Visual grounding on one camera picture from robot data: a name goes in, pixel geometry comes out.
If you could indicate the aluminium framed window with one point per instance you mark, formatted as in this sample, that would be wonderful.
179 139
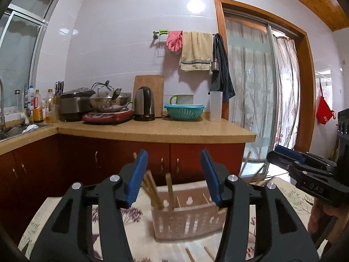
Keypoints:
19 54

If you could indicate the dark wooden chopstick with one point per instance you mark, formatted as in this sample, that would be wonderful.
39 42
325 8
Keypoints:
169 189

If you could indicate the beige towel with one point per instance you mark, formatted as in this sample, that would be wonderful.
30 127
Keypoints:
196 50

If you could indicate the white bottle red label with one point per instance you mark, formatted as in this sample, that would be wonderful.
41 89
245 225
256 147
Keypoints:
30 98

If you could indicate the translucent plastic container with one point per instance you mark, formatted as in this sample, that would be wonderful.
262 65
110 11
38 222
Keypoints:
216 106

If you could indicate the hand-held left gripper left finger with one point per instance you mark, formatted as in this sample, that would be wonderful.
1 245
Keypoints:
137 180

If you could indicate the yellow oil bottle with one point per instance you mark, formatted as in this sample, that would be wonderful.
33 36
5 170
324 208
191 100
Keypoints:
51 107

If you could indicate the wooden cutting board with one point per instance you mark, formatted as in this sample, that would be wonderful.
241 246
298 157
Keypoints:
150 82

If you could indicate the clear glass bottle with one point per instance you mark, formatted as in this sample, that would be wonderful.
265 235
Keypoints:
17 100

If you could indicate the white dish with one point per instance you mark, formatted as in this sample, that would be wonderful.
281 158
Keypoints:
31 127

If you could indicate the wooden framed sliding glass door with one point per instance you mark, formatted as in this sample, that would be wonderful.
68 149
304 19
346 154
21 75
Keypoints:
245 87

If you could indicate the teal plastic colander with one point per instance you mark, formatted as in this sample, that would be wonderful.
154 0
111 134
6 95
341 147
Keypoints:
184 113

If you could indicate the floral tablecloth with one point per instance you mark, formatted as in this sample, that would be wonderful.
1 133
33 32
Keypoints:
141 237

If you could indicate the metal rimmed pot lid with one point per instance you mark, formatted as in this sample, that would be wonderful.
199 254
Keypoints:
95 86

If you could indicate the beige kitchen countertop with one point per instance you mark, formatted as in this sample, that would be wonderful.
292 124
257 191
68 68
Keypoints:
163 132

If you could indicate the sheer floral curtain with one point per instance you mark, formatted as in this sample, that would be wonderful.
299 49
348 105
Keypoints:
283 87

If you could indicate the red induction cooker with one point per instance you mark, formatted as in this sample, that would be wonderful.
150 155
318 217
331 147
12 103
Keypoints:
109 117

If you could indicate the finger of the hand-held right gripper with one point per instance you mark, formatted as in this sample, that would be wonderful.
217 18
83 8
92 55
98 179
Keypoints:
280 162
289 152

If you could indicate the steel wok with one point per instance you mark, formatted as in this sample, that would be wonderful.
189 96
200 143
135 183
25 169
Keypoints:
106 102

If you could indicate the metal towel rack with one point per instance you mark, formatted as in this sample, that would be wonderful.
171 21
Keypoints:
156 35

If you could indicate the person's right hand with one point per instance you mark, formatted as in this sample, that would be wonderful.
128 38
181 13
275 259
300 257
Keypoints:
315 218

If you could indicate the thin pale chopstick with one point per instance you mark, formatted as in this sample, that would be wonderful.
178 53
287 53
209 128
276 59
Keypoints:
178 202
206 199

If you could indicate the pink rubber gloves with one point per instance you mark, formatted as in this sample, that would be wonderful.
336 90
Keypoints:
174 42

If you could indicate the steel electric kettle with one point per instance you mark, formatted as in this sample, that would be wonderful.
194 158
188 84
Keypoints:
143 101

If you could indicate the steel kitchen sink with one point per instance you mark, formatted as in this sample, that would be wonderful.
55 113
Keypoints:
11 133

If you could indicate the red kitchen base cabinet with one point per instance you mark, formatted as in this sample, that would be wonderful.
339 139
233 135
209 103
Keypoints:
81 155

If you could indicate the oil bottle red label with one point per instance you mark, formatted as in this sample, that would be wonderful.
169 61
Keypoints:
38 107

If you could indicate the steel rice cooker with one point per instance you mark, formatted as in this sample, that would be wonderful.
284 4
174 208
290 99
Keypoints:
71 106

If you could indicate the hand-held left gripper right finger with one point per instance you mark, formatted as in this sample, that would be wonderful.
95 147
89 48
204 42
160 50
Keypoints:
211 180

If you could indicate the dark grey cloth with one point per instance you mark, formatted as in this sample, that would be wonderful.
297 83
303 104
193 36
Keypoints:
223 79

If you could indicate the red hanging bag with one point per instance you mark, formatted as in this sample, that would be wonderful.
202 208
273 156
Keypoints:
324 112

